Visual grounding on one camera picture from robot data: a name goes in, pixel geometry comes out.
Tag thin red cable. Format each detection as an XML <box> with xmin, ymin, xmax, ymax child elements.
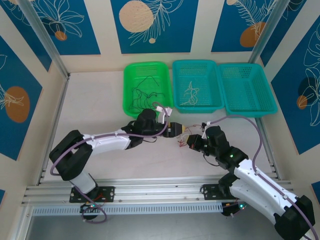
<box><xmin>176</xmin><ymin>123</ymin><xmax>205</xmax><ymax>149</ymax></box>

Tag thin black cable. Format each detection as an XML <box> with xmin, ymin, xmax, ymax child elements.
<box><xmin>128</xmin><ymin>74</ymin><xmax>167</xmax><ymax>113</ymax></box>

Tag thin white cable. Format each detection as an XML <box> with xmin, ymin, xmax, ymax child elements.
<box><xmin>181</xmin><ymin>80</ymin><xmax>201</xmax><ymax>106</ymax></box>

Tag green plastic basket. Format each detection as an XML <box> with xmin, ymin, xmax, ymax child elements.
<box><xmin>122</xmin><ymin>61</ymin><xmax>174</xmax><ymax>119</ymax></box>

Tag teal plastic basket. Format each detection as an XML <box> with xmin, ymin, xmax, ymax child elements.
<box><xmin>171</xmin><ymin>59</ymin><xmax>225</xmax><ymax>115</ymax></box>
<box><xmin>218</xmin><ymin>62</ymin><xmax>278</xmax><ymax>119</ymax></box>

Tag small control board green light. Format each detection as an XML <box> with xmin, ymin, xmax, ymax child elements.
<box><xmin>221</xmin><ymin>201</ymin><xmax>249</xmax><ymax>218</ymax></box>
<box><xmin>79</xmin><ymin>202</ymin><xmax>101</xmax><ymax>214</ymax></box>

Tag blue poster dark circle leaves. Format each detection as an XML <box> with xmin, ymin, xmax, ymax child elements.
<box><xmin>271</xmin><ymin>16</ymin><xmax>320</xmax><ymax>156</ymax></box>

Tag grey metal panel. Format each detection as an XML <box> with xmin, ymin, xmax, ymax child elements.
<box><xmin>24</xmin><ymin>214</ymin><xmax>301</xmax><ymax>240</ymax></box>

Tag blue poster beige circle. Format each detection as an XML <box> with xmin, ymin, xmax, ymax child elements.
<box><xmin>110</xmin><ymin>0</ymin><xmax>200</xmax><ymax>55</ymax></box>

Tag blue poster fern orange circle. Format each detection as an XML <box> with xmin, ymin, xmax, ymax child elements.
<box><xmin>211</xmin><ymin>0</ymin><xmax>278</xmax><ymax>53</ymax></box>

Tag blue poster flower orange dot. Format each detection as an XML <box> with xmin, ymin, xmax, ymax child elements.
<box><xmin>24</xmin><ymin>0</ymin><xmax>102</xmax><ymax>56</ymax></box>

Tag blue poster white leaf lines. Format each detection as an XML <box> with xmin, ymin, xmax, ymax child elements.
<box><xmin>259</xmin><ymin>0</ymin><xmax>310</xmax><ymax>68</ymax></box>
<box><xmin>0</xmin><ymin>0</ymin><xmax>53</xmax><ymax>73</ymax></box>

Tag blue poster large orange oval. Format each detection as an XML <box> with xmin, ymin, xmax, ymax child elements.
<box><xmin>0</xmin><ymin>34</ymin><xmax>43</xmax><ymax>161</ymax></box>

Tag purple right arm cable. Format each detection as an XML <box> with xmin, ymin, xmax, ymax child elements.
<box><xmin>206</xmin><ymin>115</ymin><xmax>320</xmax><ymax>240</ymax></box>

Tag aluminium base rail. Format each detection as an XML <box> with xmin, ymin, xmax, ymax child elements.
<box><xmin>21</xmin><ymin>176</ymin><xmax>293</xmax><ymax>205</ymax></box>

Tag grey slotted cable duct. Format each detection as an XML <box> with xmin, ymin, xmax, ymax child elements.
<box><xmin>31</xmin><ymin>202</ymin><xmax>224</xmax><ymax>217</ymax></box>

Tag aluminium frame post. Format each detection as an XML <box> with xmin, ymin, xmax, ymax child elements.
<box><xmin>17</xmin><ymin>0</ymin><xmax>71</xmax><ymax>79</ymax></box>
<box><xmin>247</xmin><ymin>0</ymin><xmax>288</xmax><ymax>65</ymax></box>

